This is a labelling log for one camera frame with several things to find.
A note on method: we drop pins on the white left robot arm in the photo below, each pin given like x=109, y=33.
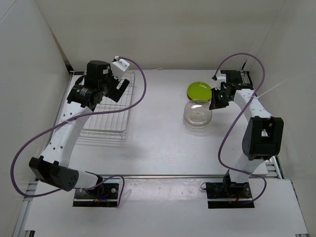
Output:
x=101, y=79

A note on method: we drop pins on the white cable tie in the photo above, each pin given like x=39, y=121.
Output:
x=270, y=89

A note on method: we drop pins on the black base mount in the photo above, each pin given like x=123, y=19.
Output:
x=106, y=195
x=218, y=197

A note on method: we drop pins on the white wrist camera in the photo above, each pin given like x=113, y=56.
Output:
x=218, y=80
x=119, y=67

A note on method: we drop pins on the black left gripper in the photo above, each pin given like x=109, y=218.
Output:
x=113, y=92

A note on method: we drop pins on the green plate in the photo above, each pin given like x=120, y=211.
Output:
x=199, y=90

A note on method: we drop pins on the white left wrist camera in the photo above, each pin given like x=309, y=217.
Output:
x=119, y=67

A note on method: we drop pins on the metal wire dish rack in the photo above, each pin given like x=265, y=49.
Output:
x=111, y=126

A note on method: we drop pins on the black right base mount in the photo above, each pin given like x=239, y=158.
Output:
x=218, y=197

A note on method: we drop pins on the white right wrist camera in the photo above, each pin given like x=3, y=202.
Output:
x=218, y=80

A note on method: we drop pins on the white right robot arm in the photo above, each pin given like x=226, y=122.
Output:
x=263, y=134

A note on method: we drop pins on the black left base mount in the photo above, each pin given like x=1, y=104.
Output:
x=106, y=195

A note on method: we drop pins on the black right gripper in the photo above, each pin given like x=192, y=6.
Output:
x=215, y=104

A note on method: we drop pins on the aluminium rail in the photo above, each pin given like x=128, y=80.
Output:
x=196, y=176

